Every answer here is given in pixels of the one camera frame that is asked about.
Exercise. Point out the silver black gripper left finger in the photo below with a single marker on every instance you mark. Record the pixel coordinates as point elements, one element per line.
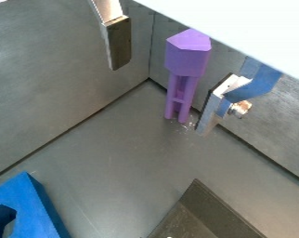
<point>116,31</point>

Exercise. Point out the silver blue gripper right finger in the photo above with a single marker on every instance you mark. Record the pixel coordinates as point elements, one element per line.
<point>228,97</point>

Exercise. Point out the blue foam shape board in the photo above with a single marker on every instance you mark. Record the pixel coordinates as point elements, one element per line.
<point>27,206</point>

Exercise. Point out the purple three prong peg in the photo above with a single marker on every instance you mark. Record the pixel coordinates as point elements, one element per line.
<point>188,51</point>

